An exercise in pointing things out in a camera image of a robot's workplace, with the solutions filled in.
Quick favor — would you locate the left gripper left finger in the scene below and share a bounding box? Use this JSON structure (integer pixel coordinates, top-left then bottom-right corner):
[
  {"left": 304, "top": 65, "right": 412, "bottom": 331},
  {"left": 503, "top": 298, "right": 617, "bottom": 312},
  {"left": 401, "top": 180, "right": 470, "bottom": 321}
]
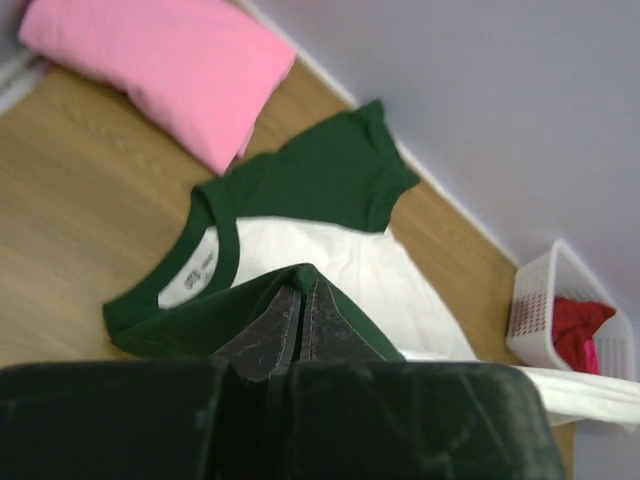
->
[{"left": 213, "top": 286, "right": 303, "bottom": 383}]

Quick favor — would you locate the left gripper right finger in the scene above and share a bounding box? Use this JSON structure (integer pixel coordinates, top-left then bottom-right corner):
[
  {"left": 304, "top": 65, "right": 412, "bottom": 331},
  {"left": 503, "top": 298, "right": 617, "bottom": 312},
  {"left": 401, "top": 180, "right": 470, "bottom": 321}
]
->
[{"left": 299, "top": 279, "right": 383, "bottom": 362}]

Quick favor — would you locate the white and green t-shirt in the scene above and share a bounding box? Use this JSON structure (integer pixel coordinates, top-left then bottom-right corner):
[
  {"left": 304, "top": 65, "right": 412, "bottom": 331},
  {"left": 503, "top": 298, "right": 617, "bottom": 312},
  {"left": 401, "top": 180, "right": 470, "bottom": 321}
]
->
[{"left": 102, "top": 99, "right": 640, "bottom": 436}]

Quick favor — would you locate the white plastic basket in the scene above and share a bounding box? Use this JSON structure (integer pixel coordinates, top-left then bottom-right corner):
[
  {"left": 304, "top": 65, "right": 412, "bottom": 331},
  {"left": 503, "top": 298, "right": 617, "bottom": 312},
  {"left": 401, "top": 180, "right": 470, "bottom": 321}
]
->
[{"left": 506, "top": 240, "right": 636, "bottom": 380}]

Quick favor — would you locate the dark red t-shirt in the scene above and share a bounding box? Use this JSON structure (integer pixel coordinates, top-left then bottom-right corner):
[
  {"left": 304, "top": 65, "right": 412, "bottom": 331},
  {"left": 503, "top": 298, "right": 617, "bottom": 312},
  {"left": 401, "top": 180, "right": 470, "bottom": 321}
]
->
[{"left": 552, "top": 297, "right": 616, "bottom": 373}]

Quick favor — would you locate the magenta t-shirt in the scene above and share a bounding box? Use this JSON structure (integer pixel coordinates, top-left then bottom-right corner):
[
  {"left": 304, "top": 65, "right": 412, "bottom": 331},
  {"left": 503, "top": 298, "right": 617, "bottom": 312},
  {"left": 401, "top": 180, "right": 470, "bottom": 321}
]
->
[{"left": 584, "top": 339, "right": 601, "bottom": 375}]

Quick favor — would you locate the folded pink t-shirt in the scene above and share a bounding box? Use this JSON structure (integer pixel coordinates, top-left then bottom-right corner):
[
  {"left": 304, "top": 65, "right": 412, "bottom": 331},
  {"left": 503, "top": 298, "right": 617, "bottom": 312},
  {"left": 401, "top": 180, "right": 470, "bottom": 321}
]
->
[{"left": 19, "top": 1, "right": 296, "bottom": 174}]

